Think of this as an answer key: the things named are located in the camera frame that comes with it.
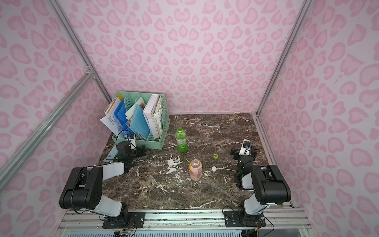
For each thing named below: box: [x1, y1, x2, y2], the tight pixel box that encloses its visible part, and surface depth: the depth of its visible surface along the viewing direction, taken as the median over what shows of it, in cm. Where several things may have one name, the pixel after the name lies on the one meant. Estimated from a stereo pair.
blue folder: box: [113, 98, 134, 136], surface depth 95 cm
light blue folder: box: [130, 104, 151, 140], surface depth 90 cm
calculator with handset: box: [103, 145, 118, 163], surface depth 97 cm
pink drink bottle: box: [189, 158, 203, 182], surface depth 76 cm
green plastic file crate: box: [111, 91, 170, 150], surface depth 95 cm
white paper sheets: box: [99, 95, 123, 137], surface depth 92 cm
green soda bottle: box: [175, 126, 189, 154], surface depth 93 cm
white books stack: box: [142, 93, 163, 140], surface depth 92 cm
